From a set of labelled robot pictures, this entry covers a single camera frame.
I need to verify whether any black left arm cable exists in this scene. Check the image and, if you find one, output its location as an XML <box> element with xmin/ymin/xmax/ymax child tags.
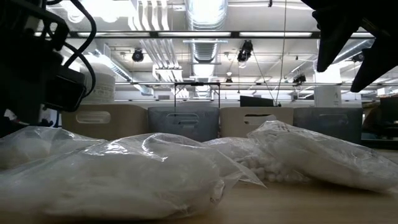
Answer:
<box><xmin>46</xmin><ymin>0</ymin><xmax>97</xmax><ymax>99</ymax></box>

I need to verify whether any black overhead crossbar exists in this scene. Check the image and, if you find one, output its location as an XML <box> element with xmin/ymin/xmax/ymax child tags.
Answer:
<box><xmin>34</xmin><ymin>30</ymin><xmax>376</xmax><ymax>40</ymax></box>

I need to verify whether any white conduit bundle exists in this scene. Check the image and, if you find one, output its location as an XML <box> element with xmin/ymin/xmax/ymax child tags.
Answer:
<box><xmin>130</xmin><ymin>0</ymin><xmax>184</xmax><ymax>91</ymax></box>

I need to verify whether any silver ventilation duct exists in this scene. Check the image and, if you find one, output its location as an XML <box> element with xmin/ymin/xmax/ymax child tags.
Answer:
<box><xmin>183</xmin><ymin>0</ymin><xmax>229</xmax><ymax>99</ymax></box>

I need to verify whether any black monitor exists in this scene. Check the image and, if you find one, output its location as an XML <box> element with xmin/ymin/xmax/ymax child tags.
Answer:
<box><xmin>239</xmin><ymin>95</ymin><xmax>275</xmax><ymax>108</ymax></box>

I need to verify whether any black metal stand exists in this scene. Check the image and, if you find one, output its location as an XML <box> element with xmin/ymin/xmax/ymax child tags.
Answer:
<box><xmin>173</xmin><ymin>82</ymin><xmax>221</xmax><ymax>109</ymax></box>

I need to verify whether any dark smoky plastic bin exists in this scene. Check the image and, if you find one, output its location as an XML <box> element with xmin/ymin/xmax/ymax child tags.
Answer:
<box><xmin>293</xmin><ymin>107</ymin><xmax>364</xmax><ymax>144</ymax></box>

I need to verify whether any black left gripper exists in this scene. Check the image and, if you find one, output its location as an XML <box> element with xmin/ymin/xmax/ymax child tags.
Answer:
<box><xmin>0</xmin><ymin>0</ymin><xmax>70</xmax><ymax>138</ymax></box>

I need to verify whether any light translucent plastic bin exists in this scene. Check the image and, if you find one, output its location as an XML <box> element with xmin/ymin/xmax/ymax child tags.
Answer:
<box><xmin>61</xmin><ymin>103</ymin><xmax>149</xmax><ymax>141</ymax></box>

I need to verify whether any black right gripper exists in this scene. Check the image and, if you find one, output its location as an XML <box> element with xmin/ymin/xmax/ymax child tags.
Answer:
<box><xmin>300</xmin><ymin>0</ymin><xmax>398</xmax><ymax>93</ymax></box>

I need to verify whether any dark furniture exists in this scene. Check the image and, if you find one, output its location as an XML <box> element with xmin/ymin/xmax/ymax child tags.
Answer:
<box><xmin>362</xmin><ymin>96</ymin><xmax>398</xmax><ymax>149</ymax></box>

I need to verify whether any clear bag of cotton balls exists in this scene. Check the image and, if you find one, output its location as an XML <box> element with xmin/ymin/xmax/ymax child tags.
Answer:
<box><xmin>203</xmin><ymin>136</ymin><xmax>312</xmax><ymax>184</ymax></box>
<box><xmin>0</xmin><ymin>126</ymin><xmax>108</xmax><ymax>171</ymax></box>
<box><xmin>0</xmin><ymin>133</ymin><xmax>267</xmax><ymax>220</ymax></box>

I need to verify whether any brown translucent plastic bin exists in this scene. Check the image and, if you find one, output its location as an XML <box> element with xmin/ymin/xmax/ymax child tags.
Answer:
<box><xmin>147</xmin><ymin>106</ymin><xmax>221</xmax><ymax>142</ymax></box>

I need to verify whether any printed bag of cotton balls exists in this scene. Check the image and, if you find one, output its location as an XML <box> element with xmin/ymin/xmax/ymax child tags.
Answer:
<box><xmin>247</xmin><ymin>120</ymin><xmax>398</xmax><ymax>194</ymax></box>

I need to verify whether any white column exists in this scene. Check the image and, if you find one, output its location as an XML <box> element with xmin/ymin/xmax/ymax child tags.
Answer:
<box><xmin>313</xmin><ymin>63</ymin><xmax>343</xmax><ymax>108</ymax></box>

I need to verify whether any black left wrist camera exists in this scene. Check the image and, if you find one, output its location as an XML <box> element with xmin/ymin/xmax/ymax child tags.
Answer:
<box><xmin>43</xmin><ymin>65</ymin><xmax>88</xmax><ymax>113</ymax></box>

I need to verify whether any white cylindrical wipes canister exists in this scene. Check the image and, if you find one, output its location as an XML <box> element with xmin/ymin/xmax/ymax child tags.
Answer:
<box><xmin>79</xmin><ymin>52</ymin><xmax>116</xmax><ymax>105</ymax></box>

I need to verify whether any white plastic bin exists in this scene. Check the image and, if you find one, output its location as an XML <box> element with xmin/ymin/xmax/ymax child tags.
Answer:
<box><xmin>219</xmin><ymin>106</ymin><xmax>295</xmax><ymax>139</ymax></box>

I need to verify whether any white light strip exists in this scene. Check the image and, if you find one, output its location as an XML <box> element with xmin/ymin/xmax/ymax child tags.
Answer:
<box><xmin>238</xmin><ymin>31</ymin><xmax>313</xmax><ymax>38</ymax></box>
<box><xmin>157</xmin><ymin>31</ymin><xmax>233</xmax><ymax>38</ymax></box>

